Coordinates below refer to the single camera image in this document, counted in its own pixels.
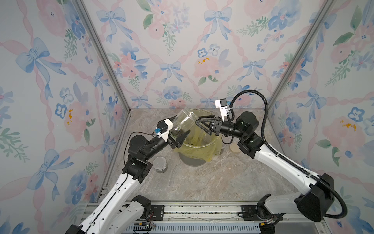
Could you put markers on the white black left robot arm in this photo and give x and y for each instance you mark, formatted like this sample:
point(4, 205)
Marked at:
point(110, 217)

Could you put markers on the grey mesh trash bin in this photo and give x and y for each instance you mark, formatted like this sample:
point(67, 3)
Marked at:
point(199, 155)

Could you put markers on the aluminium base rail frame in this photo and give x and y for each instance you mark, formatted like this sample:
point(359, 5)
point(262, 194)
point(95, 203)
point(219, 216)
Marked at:
point(167, 217)

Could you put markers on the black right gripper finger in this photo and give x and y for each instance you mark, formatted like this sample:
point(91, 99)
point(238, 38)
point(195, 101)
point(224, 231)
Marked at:
point(205, 125)
point(208, 118)

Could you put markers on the beige round jar lid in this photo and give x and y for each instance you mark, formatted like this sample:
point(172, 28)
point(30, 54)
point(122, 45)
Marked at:
point(234, 148)

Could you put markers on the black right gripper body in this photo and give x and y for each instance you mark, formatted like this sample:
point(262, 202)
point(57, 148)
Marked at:
point(218, 129)

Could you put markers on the glass jar with tea leaves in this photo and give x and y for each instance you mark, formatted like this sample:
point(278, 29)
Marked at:
point(183, 122)

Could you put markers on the small jar with grey lid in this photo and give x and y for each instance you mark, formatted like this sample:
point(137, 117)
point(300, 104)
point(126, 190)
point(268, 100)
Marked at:
point(160, 165)

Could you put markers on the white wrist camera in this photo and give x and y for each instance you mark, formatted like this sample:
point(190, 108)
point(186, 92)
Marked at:
point(163, 128)
point(223, 106)

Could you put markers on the yellow plastic bin liner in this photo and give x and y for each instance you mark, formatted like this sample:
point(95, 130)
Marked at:
point(197, 137)

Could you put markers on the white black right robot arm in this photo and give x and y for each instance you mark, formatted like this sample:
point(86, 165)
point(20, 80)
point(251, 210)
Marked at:
point(312, 199)

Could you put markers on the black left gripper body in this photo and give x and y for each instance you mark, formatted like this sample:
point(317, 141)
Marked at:
point(171, 143)

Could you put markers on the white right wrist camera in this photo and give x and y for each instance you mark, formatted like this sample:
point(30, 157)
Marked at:
point(223, 106)

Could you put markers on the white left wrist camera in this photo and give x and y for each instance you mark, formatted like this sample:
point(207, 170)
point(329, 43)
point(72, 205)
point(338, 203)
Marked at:
point(163, 128)

